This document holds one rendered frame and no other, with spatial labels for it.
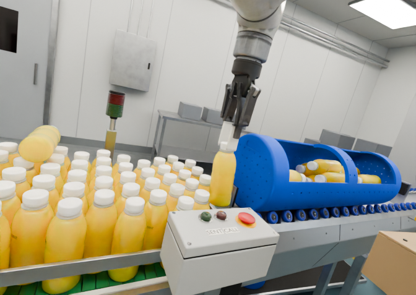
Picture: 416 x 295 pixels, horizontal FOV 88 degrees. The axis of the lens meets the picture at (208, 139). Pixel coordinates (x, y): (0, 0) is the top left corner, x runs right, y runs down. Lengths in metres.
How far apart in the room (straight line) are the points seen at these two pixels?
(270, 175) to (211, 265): 0.39
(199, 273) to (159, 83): 3.71
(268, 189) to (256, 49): 0.42
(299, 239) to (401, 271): 0.40
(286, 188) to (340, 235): 0.51
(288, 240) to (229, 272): 0.52
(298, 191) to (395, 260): 0.29
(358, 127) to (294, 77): 2.52
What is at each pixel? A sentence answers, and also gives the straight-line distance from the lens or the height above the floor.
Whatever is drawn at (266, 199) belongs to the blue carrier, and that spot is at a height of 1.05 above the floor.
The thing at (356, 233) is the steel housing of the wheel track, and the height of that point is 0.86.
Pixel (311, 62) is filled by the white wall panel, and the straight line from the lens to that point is 5.41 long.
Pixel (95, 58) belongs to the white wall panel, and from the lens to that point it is 4.01.
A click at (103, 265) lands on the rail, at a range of 0.53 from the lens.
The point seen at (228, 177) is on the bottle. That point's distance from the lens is 0.60.
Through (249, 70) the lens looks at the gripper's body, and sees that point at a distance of 0.56.
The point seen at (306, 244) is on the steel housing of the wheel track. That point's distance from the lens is 1.03.
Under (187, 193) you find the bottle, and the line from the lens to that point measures 0.63.
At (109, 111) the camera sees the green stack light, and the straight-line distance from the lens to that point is 0.94.
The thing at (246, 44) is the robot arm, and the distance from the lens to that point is 0.56.
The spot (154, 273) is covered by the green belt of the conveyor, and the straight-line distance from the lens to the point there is 0.61.
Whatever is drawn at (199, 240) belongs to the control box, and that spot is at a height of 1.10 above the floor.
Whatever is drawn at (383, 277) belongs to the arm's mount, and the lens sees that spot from 0.70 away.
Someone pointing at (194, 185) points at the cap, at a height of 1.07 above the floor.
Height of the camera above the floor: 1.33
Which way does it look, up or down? 11 degrees down
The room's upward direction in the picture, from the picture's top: 13 degrees clockwise
